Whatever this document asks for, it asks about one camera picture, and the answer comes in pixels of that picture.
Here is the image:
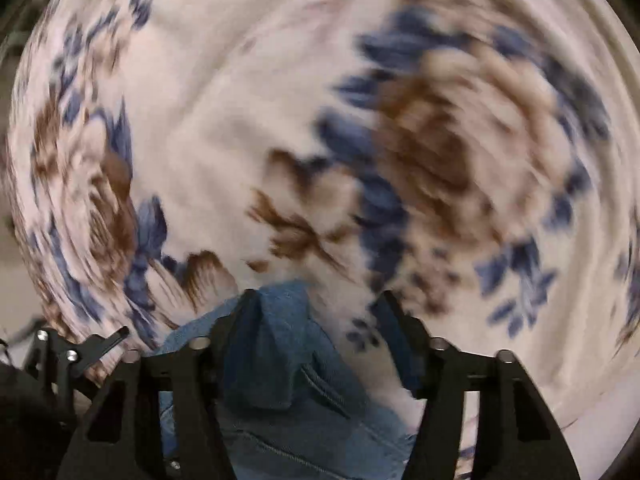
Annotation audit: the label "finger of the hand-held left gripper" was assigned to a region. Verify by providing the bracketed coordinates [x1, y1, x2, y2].
[24, 326, 130, 402]

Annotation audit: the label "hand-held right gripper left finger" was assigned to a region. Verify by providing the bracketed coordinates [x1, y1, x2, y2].
[56, 289, 261, 480]

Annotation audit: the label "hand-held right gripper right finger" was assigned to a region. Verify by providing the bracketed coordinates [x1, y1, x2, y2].
[374, 290, 582, 480]

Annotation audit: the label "blue denim pants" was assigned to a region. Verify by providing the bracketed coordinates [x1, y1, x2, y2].
[150, 280, 426, 480]

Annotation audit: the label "floral printed bed sheet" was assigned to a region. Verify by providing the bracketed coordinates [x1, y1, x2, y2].
[0, 0, 640, 480]

